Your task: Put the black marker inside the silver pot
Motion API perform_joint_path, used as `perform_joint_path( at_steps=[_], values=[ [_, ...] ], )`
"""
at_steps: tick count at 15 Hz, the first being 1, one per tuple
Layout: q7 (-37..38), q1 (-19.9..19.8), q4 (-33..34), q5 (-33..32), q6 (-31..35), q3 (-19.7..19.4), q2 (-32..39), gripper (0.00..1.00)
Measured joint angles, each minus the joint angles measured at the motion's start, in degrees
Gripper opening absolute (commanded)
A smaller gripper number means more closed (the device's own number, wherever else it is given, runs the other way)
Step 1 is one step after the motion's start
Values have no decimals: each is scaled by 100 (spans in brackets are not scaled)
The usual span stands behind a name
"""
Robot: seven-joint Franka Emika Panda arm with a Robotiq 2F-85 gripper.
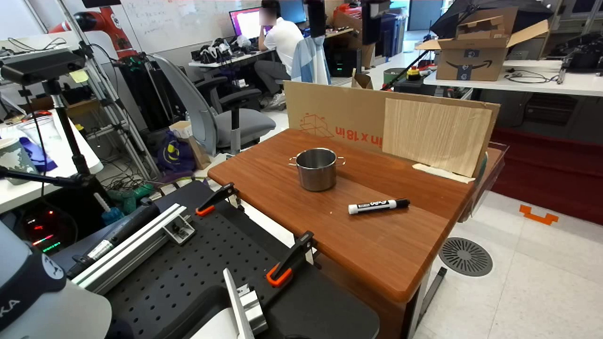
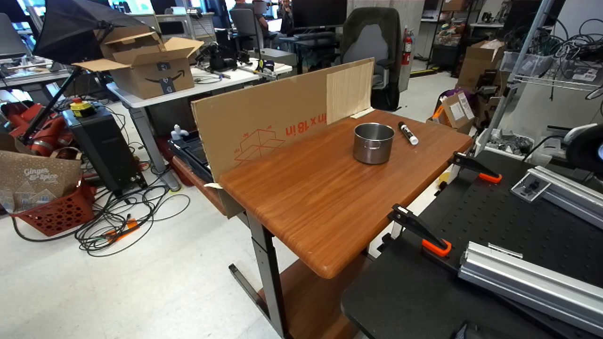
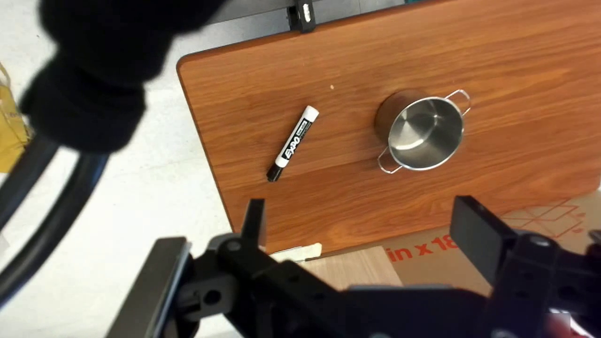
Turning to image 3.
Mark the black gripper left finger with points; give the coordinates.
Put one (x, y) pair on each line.
(250, 275)

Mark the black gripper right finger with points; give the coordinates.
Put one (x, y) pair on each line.
(481, 235)

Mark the black Expo dry-erase marker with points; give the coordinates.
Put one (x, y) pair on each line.
(293, 143)

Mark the small silver pot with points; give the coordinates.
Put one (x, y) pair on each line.
(424, 132)

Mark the white paper scrap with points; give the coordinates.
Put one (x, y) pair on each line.
(298, 252)

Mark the brown cardboard box red print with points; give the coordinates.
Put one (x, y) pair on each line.
(556, 217)

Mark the black table clamp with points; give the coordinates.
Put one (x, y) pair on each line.
(304, 16)

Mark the yellow cloth bag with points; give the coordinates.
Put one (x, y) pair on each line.
(11, 134)

